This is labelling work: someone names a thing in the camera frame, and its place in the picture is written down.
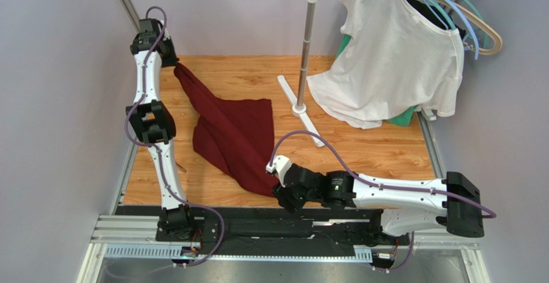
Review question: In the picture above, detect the dark red cloth napkin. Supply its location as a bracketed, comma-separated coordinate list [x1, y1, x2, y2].
[173, 64, 277, 197]

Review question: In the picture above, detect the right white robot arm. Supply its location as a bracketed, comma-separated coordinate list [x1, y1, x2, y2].
[265, 159, 485, 238]

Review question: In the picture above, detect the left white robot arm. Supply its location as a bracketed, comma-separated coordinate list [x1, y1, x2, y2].
[124, 18, 197, 241]

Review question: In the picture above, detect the metal utensil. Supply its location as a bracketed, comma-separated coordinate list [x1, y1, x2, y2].
[175, 162, 187, 173]

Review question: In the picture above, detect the green garment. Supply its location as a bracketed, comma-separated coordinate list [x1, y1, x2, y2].
[336, 34, 417, 127]

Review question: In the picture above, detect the white t-shirt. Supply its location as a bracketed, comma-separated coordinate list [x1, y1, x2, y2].
[307, 0, 464, 129]

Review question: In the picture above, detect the white clothes rack stand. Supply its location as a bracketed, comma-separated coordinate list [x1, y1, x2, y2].
[276, 0, 325, 148]

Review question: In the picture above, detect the black garment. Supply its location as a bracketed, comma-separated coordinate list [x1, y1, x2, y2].
[406, 0, 453, 30]

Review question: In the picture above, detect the teal plastic hanger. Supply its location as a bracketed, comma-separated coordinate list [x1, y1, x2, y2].
[401, 0, 490, 50]

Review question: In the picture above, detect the blue plastic hanger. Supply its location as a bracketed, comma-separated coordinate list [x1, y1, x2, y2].
[428, 0, 486, 60]

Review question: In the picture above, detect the wooden hanger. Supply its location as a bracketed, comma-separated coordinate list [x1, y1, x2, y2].
[401, 0, 503, 57]

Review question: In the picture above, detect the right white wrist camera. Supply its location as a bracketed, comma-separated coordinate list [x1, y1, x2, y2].
[265, 155, 293, 187]

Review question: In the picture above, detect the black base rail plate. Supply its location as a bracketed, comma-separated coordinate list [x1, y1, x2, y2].
[114, 206, 412, 257]

